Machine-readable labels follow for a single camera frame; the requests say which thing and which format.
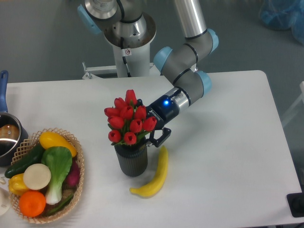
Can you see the black device at table edge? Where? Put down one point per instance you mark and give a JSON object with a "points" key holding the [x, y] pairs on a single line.
{"points": [[296, 204]]}

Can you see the dark grey ribbed vase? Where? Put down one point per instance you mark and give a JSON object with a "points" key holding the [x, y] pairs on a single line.
{"points": [[133, 160]]}

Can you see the orange mandarin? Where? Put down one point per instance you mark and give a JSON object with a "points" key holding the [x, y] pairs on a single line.
{"points": [[32, 203]]}

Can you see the yellow bell pepper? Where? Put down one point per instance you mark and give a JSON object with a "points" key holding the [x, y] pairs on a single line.
{"points": [[17, 185]]}

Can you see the white round radish slice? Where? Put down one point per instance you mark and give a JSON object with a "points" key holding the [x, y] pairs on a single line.
{"points": [[37, 176]]}

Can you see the yellow banana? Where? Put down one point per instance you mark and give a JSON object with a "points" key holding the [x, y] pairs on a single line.
{"points": [[154, 186]]}

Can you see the yellow squash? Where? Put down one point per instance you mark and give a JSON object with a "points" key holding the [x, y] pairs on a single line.
{"points": [[52, 139]]}

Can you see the blue plastic bag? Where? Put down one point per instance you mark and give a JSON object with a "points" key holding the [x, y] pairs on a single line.
{"points": [[284, 15]]}

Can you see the white round object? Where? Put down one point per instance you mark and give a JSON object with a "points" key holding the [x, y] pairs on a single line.
{"points": [[4, 197]]}

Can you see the red tulip bouquet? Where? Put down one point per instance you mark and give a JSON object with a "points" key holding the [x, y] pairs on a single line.
{"points": [[128, 125]]}

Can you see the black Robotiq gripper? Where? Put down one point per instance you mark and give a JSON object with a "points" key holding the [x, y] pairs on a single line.
{"points": [[164, 109]]}

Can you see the green bok choy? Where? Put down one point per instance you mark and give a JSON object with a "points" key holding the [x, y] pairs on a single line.
{"points": [[59, 160]]}

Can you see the dark green cucumber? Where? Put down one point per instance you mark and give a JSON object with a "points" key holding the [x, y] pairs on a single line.
{"points": [[32, 157]]}

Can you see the white metal base frame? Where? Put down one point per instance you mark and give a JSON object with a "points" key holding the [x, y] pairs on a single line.
{"points": [[111, 71]]}

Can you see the blue handled saucepan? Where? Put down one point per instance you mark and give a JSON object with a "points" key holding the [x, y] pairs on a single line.
{"points": [[12, 133]]}

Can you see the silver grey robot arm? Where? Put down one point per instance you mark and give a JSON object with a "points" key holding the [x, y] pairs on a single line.
{"points": [[188, 85]]}

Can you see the green chili pepper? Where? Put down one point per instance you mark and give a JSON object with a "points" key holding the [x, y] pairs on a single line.
{"points": [[60, 206]]}

